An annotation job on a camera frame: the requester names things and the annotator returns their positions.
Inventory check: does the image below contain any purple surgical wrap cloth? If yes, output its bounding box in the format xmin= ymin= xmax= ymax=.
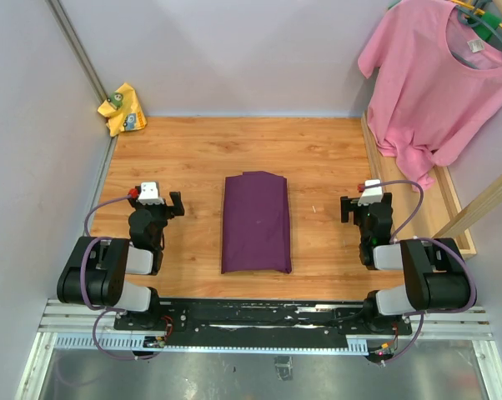
xmin=221 ymin=171 xmax=293 ymax=274

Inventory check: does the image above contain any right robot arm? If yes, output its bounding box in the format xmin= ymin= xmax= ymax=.
xmin=340 ymin=192 xmax=477 ymax=333

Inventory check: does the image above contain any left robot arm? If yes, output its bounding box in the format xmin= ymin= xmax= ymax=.
xmin=57 ymin=185 xmax=185 ymax=330

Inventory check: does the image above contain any wooden tray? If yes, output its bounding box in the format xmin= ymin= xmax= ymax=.
xmin=360 ymin=110 xmax=478 ymax=261

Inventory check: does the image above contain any yellow paper bag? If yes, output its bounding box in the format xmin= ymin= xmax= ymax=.
xmin=98 ymin=82 xmax=147 ymax=138

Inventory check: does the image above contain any wooden beam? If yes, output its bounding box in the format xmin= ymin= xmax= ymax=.
xmin=435 ymin=174 xmax=502 ymax=238

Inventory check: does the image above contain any pink t-shirt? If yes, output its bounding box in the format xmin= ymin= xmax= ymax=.
xmin=358 ymin=1 xmax=502 ymax=190

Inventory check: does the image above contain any green hanger clip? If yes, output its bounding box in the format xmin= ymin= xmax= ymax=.
xmin=474 ymin=12 xmax=501 ymax=42

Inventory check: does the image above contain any grey clothes hanger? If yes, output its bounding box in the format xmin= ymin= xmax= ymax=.
xmin=456 ymin=1 xmax=502 ymax=52

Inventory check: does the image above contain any yellow hoop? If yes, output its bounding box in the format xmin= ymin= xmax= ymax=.
xmin=454 ymin=1 xmax=502 ymax=45

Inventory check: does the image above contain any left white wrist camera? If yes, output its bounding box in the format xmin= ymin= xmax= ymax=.
xmin=138 ymin=181 xmax=165 ymax=206

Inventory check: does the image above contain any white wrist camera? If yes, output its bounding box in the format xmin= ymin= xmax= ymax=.
xmin=138 ymin=181 xmax=165 ymax=206
xmin=358 ymin=179 xmax=384 ymax=207

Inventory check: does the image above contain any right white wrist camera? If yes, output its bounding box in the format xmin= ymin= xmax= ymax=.
xmin=358 ymin=179 xmax=384 ymax=207

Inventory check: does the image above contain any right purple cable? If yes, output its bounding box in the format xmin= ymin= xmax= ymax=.
xmin=375 ymin=179 xmax=478 ymax=368

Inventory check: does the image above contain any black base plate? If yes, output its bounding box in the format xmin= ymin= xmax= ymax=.
xmin=113 ymin=297 xmax=414 ymax=350

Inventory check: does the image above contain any aluminium rail frame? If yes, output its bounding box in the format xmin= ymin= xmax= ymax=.
xmin=16 ymin=298 xmax=502 ymax=399

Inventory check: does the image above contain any aluminium corner post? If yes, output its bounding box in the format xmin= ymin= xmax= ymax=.
xmin=45 ymin=0 xmax=107 ymax=103

